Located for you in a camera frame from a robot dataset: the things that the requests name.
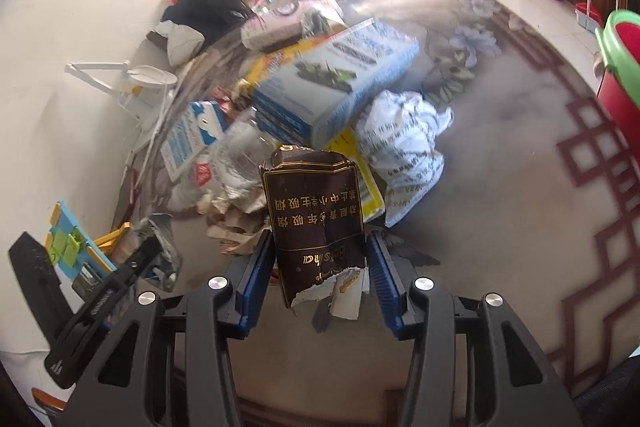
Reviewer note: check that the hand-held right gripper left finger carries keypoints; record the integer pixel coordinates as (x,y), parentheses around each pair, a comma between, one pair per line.
(254,279)

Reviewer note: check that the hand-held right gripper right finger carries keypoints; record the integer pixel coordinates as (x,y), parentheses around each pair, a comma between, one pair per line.
(382,279)

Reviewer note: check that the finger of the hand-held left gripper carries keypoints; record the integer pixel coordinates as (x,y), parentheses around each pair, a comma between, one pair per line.
(112,279)

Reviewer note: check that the paper bag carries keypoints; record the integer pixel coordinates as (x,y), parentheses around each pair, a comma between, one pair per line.
(235,227)

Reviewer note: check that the dark brown cigarette pack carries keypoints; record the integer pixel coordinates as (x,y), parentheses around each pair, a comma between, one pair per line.
(312,217)

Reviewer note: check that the red bucket with green rim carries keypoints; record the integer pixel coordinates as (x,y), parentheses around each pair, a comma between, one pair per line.
(620,67)

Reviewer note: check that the blue plastic toy board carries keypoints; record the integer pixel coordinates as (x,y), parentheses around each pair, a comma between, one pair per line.
(72,247)

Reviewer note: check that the yellow cardboard box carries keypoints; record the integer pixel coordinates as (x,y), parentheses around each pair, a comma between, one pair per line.
(365,187)

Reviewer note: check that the clear plastic bottle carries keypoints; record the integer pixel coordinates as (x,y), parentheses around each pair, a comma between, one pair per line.
(240,157)

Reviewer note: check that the crumpled white printed bag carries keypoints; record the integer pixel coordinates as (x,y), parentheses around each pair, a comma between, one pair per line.
(405,147)

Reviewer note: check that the blue and white carton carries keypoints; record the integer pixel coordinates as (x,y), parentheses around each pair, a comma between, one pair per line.
(192,134)

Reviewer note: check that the white desk fan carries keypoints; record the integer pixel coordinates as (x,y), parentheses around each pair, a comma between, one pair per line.
(125,77)

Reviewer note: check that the blue cardboard box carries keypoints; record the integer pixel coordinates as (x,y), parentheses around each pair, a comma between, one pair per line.
(335,82)

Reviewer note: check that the white pillow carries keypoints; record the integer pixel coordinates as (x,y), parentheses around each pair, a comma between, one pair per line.
(177,41)

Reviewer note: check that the black jacket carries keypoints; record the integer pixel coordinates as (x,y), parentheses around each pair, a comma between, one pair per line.
(207,9)

